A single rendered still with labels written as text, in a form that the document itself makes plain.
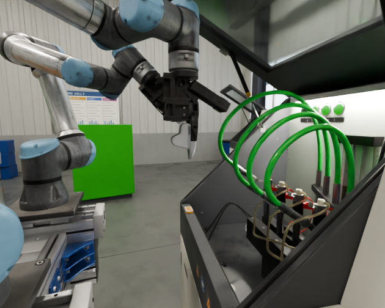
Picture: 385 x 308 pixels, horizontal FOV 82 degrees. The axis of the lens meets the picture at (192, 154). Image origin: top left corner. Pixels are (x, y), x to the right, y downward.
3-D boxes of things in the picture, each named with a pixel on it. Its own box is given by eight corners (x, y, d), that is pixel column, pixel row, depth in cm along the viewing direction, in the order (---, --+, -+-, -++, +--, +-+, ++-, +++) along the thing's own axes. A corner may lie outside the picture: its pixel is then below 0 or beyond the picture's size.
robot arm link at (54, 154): (13, 178, 76) (9, 139, 74) (51, 171, 88) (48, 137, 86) (36, 182, 71) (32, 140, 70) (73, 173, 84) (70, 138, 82)
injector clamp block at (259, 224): (245, 254, 84) (246, 216, 82) (269, 252, 86) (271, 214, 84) (307, 340, 51) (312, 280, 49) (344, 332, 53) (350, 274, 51)
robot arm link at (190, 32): (157, 2, 50) (181, 16, 57) (158, 52, 52) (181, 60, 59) (184, -11, 46) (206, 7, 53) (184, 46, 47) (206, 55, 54)
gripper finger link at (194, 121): (187, 140, 57) (187, 106, 55) (194, 140, 57) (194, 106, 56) (190, 142, 52) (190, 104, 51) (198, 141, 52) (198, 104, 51)
